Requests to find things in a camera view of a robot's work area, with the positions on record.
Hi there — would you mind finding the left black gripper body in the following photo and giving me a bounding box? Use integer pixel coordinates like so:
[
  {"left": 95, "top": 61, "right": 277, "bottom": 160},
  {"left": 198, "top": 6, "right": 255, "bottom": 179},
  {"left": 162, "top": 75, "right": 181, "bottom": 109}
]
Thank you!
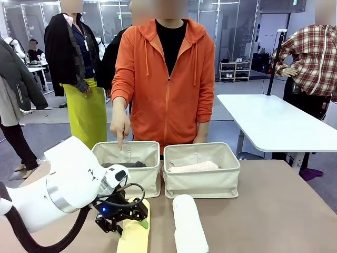
[{"left": 93, "top": 190, "right": 130, "bottom": 221}]

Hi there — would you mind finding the yellow towel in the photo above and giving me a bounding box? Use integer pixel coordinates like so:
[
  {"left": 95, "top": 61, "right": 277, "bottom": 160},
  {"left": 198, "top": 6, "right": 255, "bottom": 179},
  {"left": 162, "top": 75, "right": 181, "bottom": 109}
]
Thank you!
[{"left": 116, "top": 197, "right": 151, "bottom": 253}]

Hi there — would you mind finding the dark grey towel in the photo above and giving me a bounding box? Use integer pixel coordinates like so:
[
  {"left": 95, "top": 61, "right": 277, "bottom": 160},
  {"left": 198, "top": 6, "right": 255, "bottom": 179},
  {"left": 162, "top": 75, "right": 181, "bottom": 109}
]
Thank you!
[{"left": 101, "top": 161, "right": 147, "bottom": 168}]

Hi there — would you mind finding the white towel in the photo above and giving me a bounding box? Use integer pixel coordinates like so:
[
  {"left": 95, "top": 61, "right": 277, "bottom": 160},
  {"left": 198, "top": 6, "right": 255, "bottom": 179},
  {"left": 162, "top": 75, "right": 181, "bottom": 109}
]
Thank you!
[{"left": 172, "top": 194, "right": 210, "bottom": 253}]

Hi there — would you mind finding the pink towel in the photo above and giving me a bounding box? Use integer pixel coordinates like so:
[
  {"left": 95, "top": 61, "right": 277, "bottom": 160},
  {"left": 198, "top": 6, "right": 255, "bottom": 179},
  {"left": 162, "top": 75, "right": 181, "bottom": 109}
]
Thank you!
[{"left": 167, "top": 160, "right": 219, "bottom": 173}]

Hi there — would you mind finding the person's right forearm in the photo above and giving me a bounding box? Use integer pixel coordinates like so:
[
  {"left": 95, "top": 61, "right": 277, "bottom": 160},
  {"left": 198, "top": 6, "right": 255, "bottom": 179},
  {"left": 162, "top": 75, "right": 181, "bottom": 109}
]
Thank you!
[{"left": 110, "top": 76, "right": 132, "bottom": 119}]

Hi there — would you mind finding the person's left forearm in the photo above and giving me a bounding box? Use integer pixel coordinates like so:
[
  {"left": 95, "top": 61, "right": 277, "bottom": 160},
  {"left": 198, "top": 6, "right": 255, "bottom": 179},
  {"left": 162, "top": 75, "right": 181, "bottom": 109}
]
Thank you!
[{"left": 196, "top": 86, "right": 215, "bottom": 124}]

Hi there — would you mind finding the person's right hand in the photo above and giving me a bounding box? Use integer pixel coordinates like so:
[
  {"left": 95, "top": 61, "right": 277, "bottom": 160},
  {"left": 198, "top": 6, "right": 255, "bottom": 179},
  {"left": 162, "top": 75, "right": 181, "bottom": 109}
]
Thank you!
[{"left": 110, "top": 115, "right": 132, "bottom": 151}]

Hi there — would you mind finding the person's left hand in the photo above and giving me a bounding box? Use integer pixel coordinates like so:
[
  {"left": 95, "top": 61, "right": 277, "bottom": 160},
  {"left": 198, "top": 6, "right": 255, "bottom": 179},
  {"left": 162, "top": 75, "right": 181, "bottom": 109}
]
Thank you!
[{"left": 193, "top": 121, "right": 210, "bottom": 144}]

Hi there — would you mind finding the beige fabric basket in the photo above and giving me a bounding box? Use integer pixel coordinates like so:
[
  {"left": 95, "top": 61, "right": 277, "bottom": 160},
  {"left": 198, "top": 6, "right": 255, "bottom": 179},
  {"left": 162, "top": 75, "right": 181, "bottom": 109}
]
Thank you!
[
  {"left": 162, "top": 142, "right": 241, "bottom": 199},
  {"left": 91, "top": 141, "right": 161, "bottom": 199}
]

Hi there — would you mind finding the mannequin with yellow skirt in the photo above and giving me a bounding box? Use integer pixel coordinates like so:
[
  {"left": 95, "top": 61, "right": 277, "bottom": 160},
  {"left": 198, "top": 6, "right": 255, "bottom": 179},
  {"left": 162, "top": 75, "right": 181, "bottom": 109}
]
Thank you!
[{"left": 44, "top": 0, "right": 108, "bottom": 151}]

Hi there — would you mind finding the person in orange hoodie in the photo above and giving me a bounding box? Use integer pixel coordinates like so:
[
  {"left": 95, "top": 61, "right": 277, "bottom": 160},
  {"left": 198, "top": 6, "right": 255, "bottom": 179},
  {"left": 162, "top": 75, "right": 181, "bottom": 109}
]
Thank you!
[{"left": 110, "top": 0, "right": 216, "bottom": 148}]

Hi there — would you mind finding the grey round seat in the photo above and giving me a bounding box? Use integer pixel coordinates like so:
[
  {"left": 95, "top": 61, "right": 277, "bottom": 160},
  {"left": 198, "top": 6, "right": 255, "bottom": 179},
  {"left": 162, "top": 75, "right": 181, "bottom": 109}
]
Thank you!
[{"left": 236, "top": 151, "right": 266, "bottom": 160}]

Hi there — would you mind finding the white desk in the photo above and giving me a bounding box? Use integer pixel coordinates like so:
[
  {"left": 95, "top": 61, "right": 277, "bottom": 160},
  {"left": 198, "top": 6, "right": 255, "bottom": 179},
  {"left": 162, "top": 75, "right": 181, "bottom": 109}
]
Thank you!
[{"left": 27, "top": 62, "right": 51, "bottom": 93}]

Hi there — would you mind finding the white table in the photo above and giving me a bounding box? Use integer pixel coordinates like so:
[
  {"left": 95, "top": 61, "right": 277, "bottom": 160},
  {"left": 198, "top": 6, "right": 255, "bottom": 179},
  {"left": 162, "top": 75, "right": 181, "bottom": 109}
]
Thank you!
[{"left": 216, "top": 94, "right": 337, "bottom": 174}]

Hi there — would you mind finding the seated person in dark jacket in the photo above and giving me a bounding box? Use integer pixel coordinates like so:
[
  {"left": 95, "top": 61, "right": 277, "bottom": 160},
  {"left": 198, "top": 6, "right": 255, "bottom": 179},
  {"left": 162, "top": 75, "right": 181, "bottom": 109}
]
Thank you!
[{"left": 27, "top": 38, "right": 48, "bottom": 65}]

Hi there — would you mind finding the wooden shoe rack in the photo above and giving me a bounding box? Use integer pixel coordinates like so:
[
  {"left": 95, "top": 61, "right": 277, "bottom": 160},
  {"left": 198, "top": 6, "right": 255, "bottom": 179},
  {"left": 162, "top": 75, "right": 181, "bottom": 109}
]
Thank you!
[{"left": 219, "top": 61, "right": 252, "bottom": 82}]

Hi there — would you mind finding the purple cloth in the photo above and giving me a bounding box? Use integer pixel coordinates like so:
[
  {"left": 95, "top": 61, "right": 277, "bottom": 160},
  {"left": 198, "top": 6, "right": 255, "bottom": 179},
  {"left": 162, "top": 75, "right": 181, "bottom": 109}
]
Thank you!
[{"left": 299, "top": 168, "right": 324, "bottom": 182}]

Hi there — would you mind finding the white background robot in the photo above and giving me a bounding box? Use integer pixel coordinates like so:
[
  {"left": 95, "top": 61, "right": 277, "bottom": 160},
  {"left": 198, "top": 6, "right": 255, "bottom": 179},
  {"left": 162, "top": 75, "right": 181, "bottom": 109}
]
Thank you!
[{"left": 5, "top": 36, "right": 27, "bottom": 63}]

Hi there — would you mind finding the black bag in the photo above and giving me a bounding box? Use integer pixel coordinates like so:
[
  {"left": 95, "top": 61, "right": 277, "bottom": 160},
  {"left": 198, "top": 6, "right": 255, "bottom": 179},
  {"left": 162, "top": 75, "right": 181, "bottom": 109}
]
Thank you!
[{"left": 252, "top": 52, "right": 272, "bottom": 72}]

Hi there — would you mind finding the mannequin in plaid shirt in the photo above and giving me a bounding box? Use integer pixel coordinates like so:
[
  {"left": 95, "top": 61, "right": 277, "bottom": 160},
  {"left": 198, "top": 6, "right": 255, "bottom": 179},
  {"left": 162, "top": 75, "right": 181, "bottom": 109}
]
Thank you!
[{"left": 271, "top": 0, "right": 337, "bottom": 171}]

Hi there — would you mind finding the thin black camera cable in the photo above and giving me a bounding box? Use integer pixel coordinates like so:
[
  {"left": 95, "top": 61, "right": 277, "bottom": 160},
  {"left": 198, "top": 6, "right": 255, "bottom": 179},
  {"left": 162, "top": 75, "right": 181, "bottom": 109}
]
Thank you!
[{"left": 115, "top": 183, "right": 146, "bottom": 209}]

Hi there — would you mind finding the black camera pole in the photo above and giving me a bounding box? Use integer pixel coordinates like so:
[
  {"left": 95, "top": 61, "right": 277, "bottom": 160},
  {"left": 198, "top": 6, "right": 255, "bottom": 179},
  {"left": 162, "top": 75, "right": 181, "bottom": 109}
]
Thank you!
[{"left": 266, "top": 28, "right": 288, "bottom": 96}]

